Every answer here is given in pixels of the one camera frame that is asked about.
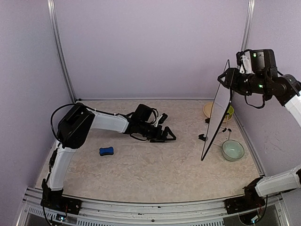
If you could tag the metal whiteboard stand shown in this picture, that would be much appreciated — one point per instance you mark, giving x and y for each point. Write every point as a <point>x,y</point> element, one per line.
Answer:
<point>216,125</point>

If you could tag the clear glass bowl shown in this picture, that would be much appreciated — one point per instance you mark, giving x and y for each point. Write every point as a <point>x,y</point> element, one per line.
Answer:
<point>232,150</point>

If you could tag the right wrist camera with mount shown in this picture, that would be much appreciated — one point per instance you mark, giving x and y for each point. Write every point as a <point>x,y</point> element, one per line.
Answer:
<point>244,61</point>

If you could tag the white whiteboard with black frame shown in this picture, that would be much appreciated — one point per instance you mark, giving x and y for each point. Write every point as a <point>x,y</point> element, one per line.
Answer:
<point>221,104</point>

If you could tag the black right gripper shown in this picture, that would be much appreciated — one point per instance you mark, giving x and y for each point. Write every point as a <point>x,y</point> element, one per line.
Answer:
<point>233,80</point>

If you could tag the blue whiteboard eraser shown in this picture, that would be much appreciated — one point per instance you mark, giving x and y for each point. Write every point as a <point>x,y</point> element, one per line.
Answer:
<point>106,151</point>

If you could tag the aluminium frame post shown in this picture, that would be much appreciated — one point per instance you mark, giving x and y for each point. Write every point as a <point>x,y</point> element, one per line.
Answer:
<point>248,25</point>
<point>59,49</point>

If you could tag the left aluminium frame post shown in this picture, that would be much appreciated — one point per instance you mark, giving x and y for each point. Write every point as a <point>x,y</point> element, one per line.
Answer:
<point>59,49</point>

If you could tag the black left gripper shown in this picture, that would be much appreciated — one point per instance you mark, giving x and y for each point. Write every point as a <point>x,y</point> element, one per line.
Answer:
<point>158,135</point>

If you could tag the front aluminium rail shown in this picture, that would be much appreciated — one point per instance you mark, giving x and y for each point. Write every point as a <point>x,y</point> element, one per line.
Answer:
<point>95,212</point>

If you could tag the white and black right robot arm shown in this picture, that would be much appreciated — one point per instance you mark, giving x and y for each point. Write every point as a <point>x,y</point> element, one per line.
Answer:
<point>270,100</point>

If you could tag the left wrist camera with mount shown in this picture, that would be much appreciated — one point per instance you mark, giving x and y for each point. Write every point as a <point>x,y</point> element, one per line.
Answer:
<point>161,119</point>

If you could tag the right aluminium frame post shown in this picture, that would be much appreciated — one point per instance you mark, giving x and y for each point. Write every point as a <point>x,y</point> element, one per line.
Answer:
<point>248,25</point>

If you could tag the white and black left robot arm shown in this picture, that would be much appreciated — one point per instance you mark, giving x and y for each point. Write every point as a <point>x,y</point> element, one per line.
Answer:
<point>71,134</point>

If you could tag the yellow-green plastic bowl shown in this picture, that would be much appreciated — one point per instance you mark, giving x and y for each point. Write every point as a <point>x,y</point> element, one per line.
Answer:
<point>230,111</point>

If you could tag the beige wooden plate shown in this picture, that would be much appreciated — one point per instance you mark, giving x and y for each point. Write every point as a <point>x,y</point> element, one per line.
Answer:
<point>207,112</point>

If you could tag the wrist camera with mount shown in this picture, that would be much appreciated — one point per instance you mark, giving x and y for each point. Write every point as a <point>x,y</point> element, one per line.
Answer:
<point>161,119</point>
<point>244,61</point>

